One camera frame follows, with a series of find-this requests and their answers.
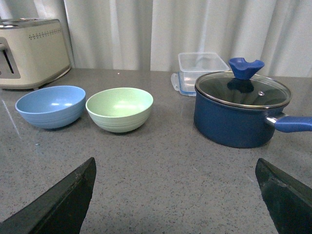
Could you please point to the cream two-slot toaster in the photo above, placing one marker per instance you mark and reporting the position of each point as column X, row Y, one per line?
column 32, row 53

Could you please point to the glass pot lid blue knob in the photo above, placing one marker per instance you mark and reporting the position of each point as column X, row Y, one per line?
column 242, row 87

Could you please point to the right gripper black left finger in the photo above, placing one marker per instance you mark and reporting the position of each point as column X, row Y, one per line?
column 60, row 210

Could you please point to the green bowl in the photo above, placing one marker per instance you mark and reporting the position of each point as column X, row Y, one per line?
column 120, row 110

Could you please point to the blue saucepan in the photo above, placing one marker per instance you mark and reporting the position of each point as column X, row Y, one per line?
column 242, row 127

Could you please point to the blue bowl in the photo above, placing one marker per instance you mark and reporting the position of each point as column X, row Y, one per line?
column 52, row 107

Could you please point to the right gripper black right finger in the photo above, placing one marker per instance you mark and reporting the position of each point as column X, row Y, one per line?
column 288, row 200

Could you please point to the clear plastic food container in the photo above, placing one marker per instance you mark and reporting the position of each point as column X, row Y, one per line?
column 192, row 65

